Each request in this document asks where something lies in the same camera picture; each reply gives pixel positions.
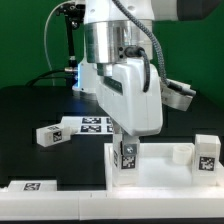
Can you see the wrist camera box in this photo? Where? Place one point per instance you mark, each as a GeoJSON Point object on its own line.
{"type": "Point", "coordinates": [177, 99]}

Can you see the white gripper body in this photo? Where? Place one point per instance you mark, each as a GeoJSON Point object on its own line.
{"type": "Point", "coordinates": [139, 113]}

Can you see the white square tabletop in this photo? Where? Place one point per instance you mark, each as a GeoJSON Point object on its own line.
{"type": "Point", "coordinates": [161, 165]}

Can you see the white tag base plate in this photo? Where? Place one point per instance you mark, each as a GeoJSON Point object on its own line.
{"type": "Point", "coordinates": [89, 125]}

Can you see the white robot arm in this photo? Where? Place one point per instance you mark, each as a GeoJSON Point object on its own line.
{"type": "Point", "coordinates": [120, 31]}

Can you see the black camera stand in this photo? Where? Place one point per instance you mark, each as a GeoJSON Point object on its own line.
{"type": "Point", "coordinates": [74, 16]}

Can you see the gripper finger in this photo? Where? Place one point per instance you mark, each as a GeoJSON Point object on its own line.
{"type": "Point", "coordinates": [129, 145]}

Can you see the white obstacle fence front bar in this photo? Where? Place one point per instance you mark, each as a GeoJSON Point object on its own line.
{"type": "Point", "coordinates": [151, 204]}

